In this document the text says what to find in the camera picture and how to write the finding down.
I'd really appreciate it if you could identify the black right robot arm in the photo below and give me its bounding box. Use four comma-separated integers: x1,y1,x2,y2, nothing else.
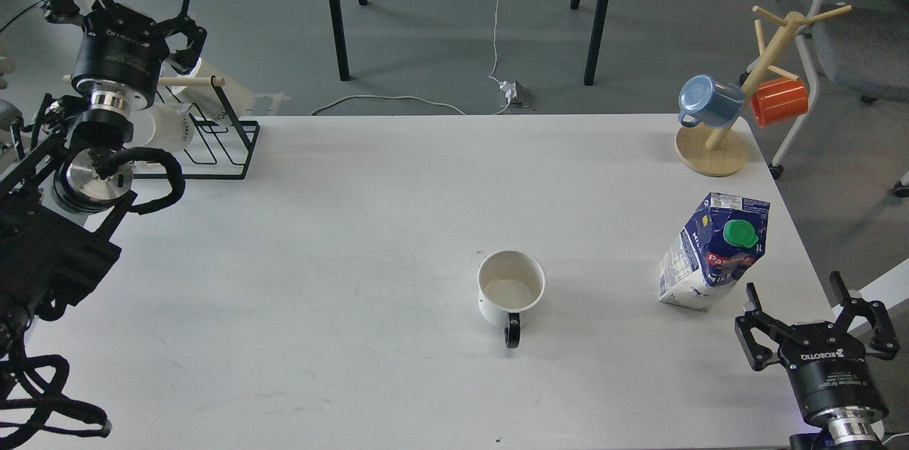
736,271,900,449

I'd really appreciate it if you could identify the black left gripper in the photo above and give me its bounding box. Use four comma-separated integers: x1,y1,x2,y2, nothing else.
41,0,208,106

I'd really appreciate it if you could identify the blue mug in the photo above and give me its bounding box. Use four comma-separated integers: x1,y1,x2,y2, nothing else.
678,75,746,128

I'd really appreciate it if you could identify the white power cable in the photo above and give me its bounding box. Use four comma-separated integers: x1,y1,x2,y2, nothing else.
310,0,530,116

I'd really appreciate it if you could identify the wooden mug tree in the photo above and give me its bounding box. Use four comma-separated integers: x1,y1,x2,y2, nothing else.
675,6,853,176

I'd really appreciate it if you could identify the orange mug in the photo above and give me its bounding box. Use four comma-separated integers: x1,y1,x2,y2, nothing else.
750,77,810,128

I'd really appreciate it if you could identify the blue white milk carton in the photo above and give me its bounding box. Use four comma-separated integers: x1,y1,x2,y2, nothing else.
658,192,771,311

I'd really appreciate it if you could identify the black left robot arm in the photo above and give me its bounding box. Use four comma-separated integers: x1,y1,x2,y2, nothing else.
1,0,207,449

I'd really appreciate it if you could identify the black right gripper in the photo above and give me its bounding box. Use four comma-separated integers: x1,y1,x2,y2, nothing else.
736,271,900,425

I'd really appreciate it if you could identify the white cup in rack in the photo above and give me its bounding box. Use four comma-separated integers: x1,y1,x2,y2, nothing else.
126,59,254,153

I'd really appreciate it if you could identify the white power adapter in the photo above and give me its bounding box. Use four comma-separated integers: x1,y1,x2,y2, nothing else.
498,80,533,109

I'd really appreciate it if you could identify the white mug black handle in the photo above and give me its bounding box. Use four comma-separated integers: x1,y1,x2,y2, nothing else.
477,250,548,349

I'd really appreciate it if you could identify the black wire rack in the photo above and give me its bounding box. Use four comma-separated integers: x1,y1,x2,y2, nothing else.
131,94,261,181

